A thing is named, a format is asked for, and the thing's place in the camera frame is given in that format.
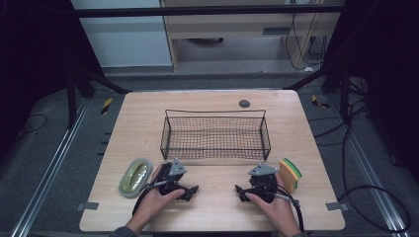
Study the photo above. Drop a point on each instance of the black metal stand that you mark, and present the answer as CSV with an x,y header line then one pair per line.
x,y
71,98
344,95

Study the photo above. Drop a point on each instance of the grey metal table bracket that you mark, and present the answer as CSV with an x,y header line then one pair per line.
x,y
336,206
88,206

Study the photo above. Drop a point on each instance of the white cabinet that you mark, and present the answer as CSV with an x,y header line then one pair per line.
x,y
125,42

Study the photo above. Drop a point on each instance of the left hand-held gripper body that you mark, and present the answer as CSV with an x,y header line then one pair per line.
x,y
171,184

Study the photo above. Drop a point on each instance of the green oval sponge grey rim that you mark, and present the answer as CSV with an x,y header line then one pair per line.
x,y
135,177

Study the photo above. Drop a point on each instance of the light wooden desk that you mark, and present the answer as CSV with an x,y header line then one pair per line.
x,y
230,26

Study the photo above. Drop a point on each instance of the black curtain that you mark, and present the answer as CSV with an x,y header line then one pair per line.
x,y
33,65
388,65

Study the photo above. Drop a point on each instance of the person's left hand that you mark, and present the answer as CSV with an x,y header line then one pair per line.
x,y
154,204

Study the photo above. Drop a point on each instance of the white plug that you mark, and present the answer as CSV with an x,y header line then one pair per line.
x,y
308,69

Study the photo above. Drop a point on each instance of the silver metal floor rail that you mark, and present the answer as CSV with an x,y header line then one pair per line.
x,y
369,174
49,171

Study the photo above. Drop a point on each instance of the grey round table grommet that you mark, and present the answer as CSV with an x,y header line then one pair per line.
x,y
244,103

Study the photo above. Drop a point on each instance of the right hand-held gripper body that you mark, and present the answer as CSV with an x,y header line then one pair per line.
x,y
263,184

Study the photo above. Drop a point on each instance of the person's right hand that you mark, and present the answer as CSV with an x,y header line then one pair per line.
x,y
278,210

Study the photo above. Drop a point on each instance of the black horizontal bar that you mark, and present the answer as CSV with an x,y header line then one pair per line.
x,y
197,11

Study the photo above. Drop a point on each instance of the yellow and green sponge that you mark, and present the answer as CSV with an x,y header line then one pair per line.
x,y
289,174

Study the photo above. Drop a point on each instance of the yellow and black tape strip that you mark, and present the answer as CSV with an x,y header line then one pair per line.
x,y
106,105
318,101

